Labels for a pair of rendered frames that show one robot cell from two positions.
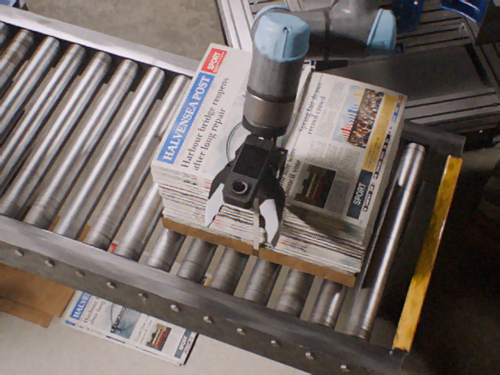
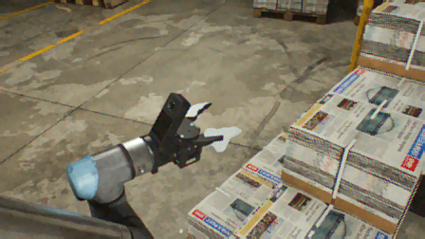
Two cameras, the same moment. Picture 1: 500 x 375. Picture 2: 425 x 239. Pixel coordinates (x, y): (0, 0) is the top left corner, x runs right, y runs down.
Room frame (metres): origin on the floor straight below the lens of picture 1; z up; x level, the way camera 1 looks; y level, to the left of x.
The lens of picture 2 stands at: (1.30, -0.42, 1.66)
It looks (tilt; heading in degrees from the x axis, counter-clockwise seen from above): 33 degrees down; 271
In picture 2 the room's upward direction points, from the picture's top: straight up
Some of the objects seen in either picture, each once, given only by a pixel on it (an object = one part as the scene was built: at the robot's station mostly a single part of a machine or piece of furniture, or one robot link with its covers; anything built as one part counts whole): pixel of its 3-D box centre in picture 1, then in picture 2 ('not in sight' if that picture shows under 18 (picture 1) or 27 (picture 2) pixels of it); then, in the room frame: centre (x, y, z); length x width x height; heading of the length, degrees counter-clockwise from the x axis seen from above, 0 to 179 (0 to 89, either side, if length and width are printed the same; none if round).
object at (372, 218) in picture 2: not in sight; (350, 175); (0.84, -1.31, 0.86); 0.38 x 0.29 x 0.04; 141
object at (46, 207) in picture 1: (85, 142); not in sight; (0.96, 0.34, 0.77); 0.47 x 0.05 x 0.05; 159
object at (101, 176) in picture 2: not in sight; (100, 174); (1.52, -0.92, 1.21); 0.11 x 0.08 x 0.09; 37
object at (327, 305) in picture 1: (354, 228); not in sight; (0.75, -0.21, 0.77); 0.47 x 0.05 x 0.05; 159
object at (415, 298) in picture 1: (430, 248); not in sight; (0.69, -0.34, 0.81); 0.43 x 0.03 x 0.02; 159
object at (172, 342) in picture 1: (144, 298); not in sight; (0.95, 0.31, 0.01); 0.37 x 0.28 x 0.01; 69
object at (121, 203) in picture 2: not in sight; (113, 213); (1.51, -0.90, 1.12); 0.11 x 0.08 x 0.11; 127
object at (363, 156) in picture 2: not in sight; (355, 156); (0.84, -1.31, 0.95); 0.38 x 0.29 x 0.23; 141
